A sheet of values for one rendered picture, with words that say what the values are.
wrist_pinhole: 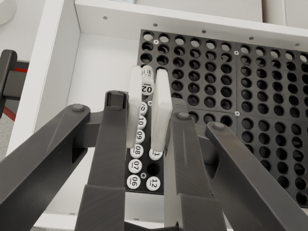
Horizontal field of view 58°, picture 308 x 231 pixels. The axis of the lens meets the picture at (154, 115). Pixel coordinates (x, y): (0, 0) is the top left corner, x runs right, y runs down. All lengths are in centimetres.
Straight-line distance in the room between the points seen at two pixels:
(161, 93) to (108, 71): 21
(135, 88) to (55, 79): 15
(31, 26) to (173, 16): 26
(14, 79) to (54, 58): 4
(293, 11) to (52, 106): 40
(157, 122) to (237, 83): 18
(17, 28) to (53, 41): 24
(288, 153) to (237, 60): 11
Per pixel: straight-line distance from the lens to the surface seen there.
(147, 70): 24
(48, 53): 28
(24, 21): 53
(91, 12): 36
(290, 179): 32
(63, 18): 32
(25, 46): 50
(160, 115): 15
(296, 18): 51
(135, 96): 15
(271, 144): 31
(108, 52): 39
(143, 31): 33
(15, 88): 30
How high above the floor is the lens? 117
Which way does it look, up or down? 71 degrees down
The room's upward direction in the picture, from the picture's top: 19 degrees clockwise
